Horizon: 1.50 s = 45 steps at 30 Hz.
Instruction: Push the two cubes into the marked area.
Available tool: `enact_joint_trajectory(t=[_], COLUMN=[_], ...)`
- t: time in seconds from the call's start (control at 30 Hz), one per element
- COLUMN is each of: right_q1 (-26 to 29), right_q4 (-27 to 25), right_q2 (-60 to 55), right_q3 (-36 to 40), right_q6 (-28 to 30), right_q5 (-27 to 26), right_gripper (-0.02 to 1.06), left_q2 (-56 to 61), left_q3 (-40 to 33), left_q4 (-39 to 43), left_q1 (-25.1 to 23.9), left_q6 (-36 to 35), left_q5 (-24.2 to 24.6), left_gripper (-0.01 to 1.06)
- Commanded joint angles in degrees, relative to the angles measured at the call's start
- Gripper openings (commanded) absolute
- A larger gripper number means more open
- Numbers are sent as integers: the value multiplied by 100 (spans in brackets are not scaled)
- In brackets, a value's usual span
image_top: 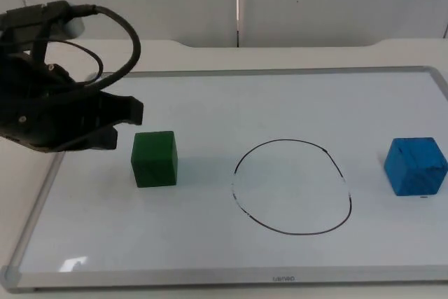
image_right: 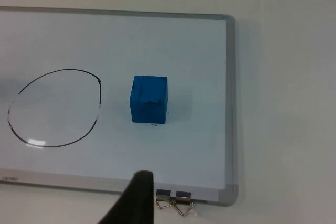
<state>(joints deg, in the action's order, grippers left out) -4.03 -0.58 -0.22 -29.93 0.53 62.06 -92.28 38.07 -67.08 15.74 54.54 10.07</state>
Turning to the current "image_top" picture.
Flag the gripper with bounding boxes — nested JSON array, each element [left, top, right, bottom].
[[0, 50, 145, 153]]

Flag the green cube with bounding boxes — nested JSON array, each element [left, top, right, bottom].
[[130, 130, 179, 188]]

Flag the grey-framed whiteboard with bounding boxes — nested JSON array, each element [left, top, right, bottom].
[[0, 65, 448, 295]]

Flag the blue cube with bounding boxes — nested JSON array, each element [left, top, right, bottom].
[[383, 137, 448, 197]]

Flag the thin black cable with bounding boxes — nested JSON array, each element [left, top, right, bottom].
[[48, 38, 106, 86]]

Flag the thick black cable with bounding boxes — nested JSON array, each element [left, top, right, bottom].
[[68, 4, 142, 90]]

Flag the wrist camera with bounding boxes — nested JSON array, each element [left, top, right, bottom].
[[0, 0, 86, 39]]

